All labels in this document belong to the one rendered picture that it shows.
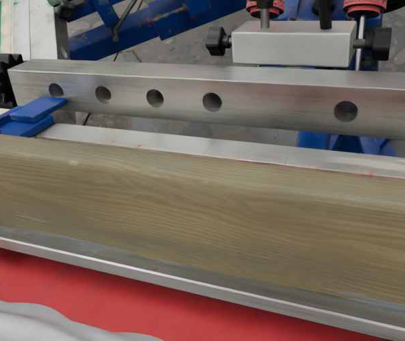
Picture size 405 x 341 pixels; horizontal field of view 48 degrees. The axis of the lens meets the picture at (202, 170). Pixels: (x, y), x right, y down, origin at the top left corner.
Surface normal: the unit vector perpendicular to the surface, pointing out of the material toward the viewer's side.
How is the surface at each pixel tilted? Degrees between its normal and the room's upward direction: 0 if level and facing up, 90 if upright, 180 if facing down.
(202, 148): 32
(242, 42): 58
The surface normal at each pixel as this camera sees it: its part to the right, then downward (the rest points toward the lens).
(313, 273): -0.38, 0.45
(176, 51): -0.27, -0.49
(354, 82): -0.08, -0.87
